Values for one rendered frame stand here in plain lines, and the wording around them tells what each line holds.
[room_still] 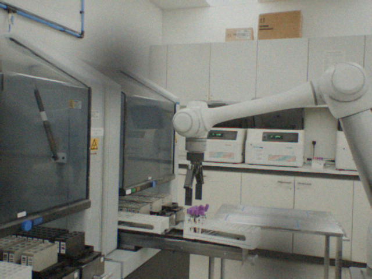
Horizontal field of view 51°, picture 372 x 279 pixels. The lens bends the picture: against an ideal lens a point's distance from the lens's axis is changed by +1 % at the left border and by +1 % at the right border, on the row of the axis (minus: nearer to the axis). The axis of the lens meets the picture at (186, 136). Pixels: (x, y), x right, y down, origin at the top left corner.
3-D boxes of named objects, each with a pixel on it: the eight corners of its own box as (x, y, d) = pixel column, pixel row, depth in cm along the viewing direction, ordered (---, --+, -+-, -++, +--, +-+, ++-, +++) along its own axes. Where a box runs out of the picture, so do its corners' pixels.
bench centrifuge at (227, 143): (188, 161, 406) (189, 100, 405) (206, 157, 464) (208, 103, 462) (240, 164, 386) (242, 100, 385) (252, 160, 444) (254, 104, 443)
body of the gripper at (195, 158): (201, 152, 156) (200, 175, 156) (207, 151, 164) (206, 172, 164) (183, 151, 159) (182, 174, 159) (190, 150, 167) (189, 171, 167)
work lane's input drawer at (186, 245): (88, 244, 172) (89, 224, 171) (105, 236, 185) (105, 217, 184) (253, 268, 148) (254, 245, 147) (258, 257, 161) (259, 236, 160)
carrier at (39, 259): (52, 261, 126) (53, 242, 126) (57, 261, 126) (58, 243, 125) (27, 274, 115) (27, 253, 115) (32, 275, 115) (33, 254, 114)
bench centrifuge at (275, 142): (244, 164, 386) (246, 95, 384) (253, 160, 445) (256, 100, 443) (302, 168, 368) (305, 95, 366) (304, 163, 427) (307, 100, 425)
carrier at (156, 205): (158, 209, 207) (158, 197, 207) (161, 209, 207) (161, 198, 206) (149, 213, 196) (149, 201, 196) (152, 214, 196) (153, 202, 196)
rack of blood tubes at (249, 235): (182, 237, 158) (182, 222, 158) (193, 231, 167) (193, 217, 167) (253, 249, 145) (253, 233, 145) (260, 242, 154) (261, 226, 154)
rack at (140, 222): (98, 229, 172) (99, 215, 172) (110, 224, 181) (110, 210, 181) (160, 236, 162) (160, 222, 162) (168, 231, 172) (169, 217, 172)
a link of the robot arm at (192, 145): (209, 138, 164) (208, 151, 164) (189, 137, 167) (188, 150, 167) (203, 138, 155) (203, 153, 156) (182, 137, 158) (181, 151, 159)
